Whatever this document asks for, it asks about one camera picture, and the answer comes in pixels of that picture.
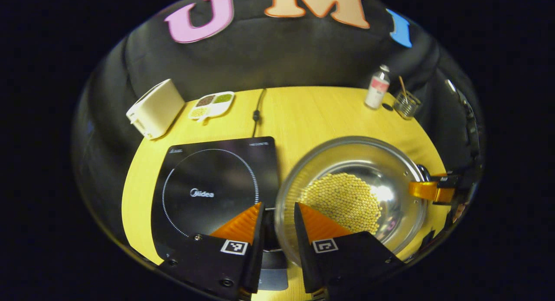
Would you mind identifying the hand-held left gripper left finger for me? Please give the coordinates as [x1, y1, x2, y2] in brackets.
[158, 201, 266, 301]

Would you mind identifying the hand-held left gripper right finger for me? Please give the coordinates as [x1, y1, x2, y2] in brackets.
[294, 201, 406, 295]

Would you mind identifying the stainless steel pot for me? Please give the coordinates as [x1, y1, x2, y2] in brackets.
[262, 135, 433, 267]

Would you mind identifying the pile of yellow soybeans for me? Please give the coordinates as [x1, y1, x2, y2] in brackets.
[299, 172, 383, 236]

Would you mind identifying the black induction cooktop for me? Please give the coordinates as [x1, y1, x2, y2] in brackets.
[150, 136, 289, 291]

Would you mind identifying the small glass jar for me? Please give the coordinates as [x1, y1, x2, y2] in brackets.
[393, 90, 422, 120]

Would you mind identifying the clear bottle pink label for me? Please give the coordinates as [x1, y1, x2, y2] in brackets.
[364, 65, 391, 110]

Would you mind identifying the white divided bean dish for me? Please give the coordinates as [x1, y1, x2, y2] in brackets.
[188, 91, 235, 122]

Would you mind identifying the white toaster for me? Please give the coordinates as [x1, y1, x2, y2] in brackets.
[126, 79, 186, 140]

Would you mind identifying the black power cable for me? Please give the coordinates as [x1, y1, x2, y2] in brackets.
[251, 88, 268, 139]

